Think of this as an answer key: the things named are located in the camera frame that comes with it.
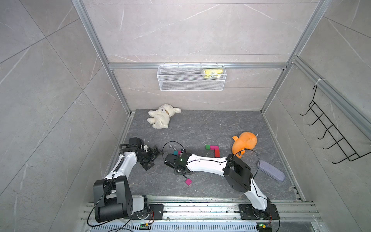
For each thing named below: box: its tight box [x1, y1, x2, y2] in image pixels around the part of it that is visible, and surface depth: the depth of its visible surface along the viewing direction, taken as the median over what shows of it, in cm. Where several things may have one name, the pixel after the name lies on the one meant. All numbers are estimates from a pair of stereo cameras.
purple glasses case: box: [256, 159, 286, 182], surface depth 87 cm
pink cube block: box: [185, 177, 193, 186], surface depth 85 cm
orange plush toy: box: [231, 131, 258, 159], surface depth 96 cm
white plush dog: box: [146, 103, 182, 130], surface depth 109 cm
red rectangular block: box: [212, 146, 220, 158], surface depth 98 cm
